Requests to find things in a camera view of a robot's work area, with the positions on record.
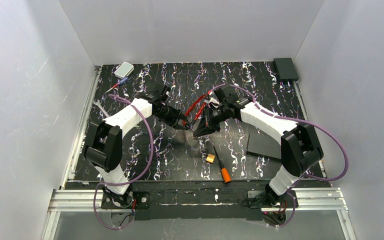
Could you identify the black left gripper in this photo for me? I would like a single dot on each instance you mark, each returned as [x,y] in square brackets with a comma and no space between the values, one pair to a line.
[176,118]

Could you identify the dark grey flat plate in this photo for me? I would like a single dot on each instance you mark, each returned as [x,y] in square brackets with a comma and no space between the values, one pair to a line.
[263,145]

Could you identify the orange handled screwdriver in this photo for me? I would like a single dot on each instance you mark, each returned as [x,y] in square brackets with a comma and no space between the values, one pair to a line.
[224,172]

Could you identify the black box in corner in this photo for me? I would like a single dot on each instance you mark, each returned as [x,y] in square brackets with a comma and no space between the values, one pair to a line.
[285,69]

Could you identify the red cable lock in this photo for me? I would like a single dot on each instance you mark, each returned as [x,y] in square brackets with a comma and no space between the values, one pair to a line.
[199,113]

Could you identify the brass padlock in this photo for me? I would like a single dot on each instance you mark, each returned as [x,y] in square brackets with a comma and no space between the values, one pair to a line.
[208,157]

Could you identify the aluminium frame rail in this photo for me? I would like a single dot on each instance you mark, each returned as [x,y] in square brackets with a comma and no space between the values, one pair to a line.
[183,197]

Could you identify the small silver wrench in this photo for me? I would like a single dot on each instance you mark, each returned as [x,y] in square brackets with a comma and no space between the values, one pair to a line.
[97,103]

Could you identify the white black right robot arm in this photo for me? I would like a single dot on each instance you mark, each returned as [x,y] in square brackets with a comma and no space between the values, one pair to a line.
[300,148]

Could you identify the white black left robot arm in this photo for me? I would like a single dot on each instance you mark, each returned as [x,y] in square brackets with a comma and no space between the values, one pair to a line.
[104,141]

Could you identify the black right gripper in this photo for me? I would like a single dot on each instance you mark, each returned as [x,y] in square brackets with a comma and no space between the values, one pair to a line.
[210,120]

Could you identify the white rectangular box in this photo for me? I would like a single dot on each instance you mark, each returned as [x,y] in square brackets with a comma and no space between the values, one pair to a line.
[124,70]

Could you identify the blue red pen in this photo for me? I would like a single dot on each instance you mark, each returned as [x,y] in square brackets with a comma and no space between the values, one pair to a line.
[121,82]

